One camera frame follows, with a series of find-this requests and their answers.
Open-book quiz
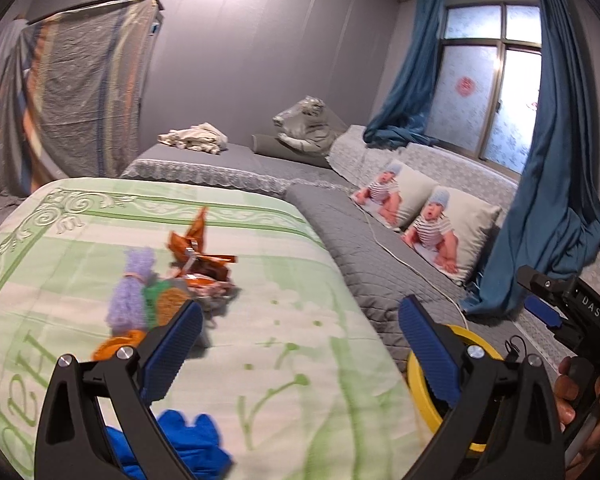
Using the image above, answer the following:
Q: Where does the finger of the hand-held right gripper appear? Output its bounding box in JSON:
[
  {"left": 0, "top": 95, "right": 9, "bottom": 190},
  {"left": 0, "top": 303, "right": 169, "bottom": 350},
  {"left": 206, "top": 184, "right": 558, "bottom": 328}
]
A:
[
  {"left": 524, "top": 296, "right": 581, "bottom": 342},
  {"left": 517, "top": 265, "right": 577, "bottom": 307}
]

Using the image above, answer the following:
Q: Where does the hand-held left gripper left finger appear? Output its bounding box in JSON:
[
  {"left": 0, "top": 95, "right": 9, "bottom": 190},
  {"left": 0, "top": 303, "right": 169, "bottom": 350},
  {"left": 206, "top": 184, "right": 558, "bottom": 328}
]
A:
[{"left": 34, "top": 301, "right": 204, "bottom": 480}]

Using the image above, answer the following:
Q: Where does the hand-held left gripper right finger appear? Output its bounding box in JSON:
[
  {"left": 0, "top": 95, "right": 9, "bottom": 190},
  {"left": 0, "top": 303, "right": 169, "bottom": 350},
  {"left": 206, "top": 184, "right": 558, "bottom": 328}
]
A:
[{"left": 398, "top": 296, "right": 567, "bottom": 480}]

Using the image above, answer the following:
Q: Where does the yellow rimmed trash bin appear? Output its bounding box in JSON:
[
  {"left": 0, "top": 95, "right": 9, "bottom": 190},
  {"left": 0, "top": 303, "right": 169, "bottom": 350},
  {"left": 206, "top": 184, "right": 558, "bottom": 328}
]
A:
[{"left": 407, "top": 324, "right": 511, "bottom": 453}]

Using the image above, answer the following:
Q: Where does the green snack packet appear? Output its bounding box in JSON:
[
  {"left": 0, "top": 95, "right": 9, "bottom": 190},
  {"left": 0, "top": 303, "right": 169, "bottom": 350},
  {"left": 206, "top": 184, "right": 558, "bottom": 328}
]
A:
[{"left": 145, "top": 280, "right": 188, "bottom": 328}]

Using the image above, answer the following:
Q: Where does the orange plastic bag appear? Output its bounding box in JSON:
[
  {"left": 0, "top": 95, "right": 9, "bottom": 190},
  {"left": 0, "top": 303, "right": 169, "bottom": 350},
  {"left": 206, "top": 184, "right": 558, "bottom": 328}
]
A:
[{"left": 91, "top": 330, "right": 146, "bottom": 361}]

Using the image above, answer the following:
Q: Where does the brown white snack wrapper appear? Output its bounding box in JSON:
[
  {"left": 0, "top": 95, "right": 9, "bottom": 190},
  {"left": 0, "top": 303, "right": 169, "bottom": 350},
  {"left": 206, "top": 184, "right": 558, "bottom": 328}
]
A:
[{"left": 185, "top": 272, "right": 236, "bottom": 307}]

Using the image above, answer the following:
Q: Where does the purple foam fruit net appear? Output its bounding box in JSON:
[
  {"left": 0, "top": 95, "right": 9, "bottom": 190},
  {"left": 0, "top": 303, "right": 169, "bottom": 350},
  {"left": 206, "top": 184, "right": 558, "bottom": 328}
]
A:
[{"left": 107, "top": 249, "right": 156, "bottom": 333}]

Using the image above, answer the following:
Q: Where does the orange foil wrapper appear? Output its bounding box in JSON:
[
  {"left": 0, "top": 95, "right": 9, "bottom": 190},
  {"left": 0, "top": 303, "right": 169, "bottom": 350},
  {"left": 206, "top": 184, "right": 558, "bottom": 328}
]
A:
[{"left": 167, "top": 207, "right": 238, "bottom": 281}]

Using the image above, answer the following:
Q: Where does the person's right hand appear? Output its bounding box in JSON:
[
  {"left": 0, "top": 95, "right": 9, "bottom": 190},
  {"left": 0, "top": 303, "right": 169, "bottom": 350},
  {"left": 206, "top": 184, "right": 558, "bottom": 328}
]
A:
[{"left": 554, "top": 357, "right": 600, "bottom": 480}]

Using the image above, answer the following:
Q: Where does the blue curtain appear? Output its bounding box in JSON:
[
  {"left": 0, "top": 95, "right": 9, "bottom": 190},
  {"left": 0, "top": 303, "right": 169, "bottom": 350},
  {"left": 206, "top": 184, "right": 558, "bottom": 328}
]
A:
[
  {"left": 364, "top": 0, "right": 451, "bottom": 150},
  {"left": 460, "top": 0, "right": 600, "bottom": 317}
]

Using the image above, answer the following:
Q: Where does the baby print pillow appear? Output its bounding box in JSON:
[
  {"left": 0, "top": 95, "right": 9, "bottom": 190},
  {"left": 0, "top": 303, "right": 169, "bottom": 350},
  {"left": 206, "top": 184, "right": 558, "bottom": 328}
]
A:
[
  {"left": 352, "top": 160, "right": 438, "bottom": 231},
  {"left": 401, "top": 185, "right": 502, "bottom": 286}
]

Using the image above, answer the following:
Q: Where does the green floral blanket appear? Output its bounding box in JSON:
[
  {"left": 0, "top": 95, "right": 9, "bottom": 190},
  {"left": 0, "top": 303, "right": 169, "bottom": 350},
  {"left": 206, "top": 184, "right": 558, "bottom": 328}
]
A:
[{"left": 0, "top": 176, "right": 431, "bottom": 480}]

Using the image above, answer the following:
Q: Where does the grey quilted mattress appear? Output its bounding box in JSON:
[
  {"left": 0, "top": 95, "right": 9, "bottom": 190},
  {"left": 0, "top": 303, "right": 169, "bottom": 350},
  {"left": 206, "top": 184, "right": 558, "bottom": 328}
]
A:
[{"left": 284, "top": 182, "right": 581, "bottom": 376}]

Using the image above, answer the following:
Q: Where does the frosted glass window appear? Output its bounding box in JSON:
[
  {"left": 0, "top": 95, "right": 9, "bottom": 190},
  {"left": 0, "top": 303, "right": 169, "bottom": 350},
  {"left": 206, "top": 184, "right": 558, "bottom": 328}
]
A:
[{"left": 427, "top": 2, "right": 543, "bottom": 176}]

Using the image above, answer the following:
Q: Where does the grey mattress with lace trim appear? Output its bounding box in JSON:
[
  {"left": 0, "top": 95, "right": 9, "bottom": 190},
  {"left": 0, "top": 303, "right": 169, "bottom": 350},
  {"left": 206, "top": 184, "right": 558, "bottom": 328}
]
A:
[{"left": 120, "top": 142, "right": 361, "bottom": 198}]

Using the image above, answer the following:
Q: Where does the cream cloth pile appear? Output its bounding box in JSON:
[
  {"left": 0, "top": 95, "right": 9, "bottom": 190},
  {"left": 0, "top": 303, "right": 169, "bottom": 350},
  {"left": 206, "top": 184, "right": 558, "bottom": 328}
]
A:
[{"left": 157, "top": 122, "right": 229, "bottom": 153}]

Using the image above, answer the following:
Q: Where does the grey bolster pillow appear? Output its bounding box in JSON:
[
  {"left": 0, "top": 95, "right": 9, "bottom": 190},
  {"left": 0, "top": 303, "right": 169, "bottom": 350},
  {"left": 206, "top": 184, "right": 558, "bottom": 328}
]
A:
[{"left": 251, "top": 133, "right": 333, "bottom": 170}]

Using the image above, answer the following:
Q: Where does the white tiger plush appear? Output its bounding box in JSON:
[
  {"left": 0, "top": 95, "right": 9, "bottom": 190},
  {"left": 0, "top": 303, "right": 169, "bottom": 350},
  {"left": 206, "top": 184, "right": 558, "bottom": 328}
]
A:
[{"left": 272, "top": 96, "right": 343, "bottom": 156}]

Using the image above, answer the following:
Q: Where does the striped grey sheet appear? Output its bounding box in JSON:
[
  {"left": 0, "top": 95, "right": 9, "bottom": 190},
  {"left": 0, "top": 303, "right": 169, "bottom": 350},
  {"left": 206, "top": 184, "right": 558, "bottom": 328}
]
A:
[{"left": 20, "top": 0, "right": 161, "bottom": 181}]

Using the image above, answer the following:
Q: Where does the grey hanging cloth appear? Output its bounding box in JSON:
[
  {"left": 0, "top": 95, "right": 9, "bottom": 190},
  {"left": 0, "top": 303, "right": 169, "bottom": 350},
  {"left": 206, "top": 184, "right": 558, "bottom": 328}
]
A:
[{"left": 0, "top": 19, "right": 31, "bottom": 196}]

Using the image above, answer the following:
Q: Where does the white cable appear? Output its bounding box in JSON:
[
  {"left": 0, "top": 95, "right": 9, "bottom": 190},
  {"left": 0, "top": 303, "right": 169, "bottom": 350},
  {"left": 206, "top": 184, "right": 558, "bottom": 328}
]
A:
[{"left": 360, "top": 202, "right": 470, "bottom": 331}]

